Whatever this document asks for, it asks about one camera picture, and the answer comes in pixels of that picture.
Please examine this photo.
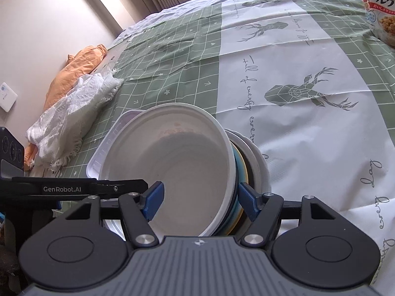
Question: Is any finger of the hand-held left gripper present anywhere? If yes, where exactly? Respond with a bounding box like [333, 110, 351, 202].
[0, 176, 149, 197]

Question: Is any grey plate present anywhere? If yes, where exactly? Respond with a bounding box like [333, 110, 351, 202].
[225, 128, 272, 232]

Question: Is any black-rimmed white bowl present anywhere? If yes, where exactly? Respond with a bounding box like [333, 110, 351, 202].
[216, 136, 241, 232]

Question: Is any white plastic tray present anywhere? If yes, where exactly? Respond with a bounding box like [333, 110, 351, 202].
[86, 109, 145, 241]

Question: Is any orange cloth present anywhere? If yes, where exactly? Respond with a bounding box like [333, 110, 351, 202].
[23, 45, 108, 171]

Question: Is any green printed tablecloth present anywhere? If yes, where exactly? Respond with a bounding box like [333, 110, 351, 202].
[31, 0, 395, 287]

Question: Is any white paper bowl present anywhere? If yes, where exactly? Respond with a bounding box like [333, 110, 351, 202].
[98, 104, 237, 238]

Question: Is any white knitted cloth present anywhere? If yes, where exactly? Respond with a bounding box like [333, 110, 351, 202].
[26, 68, 124, 171]

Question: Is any white wall device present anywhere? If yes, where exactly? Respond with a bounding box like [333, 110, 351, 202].
[0, 82, 17, 113]

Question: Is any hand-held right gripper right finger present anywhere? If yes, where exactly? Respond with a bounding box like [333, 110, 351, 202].
[239, 182, 338, 248]

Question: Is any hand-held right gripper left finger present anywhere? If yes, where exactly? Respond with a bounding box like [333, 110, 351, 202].
[65, 181, 164, 247]

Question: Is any red cereal bag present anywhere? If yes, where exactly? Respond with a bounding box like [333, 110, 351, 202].
[353, 0, 395, 48]

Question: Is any yellow-rimmed bowl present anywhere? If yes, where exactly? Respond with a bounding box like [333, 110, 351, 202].
[222, 148, 249, 235]

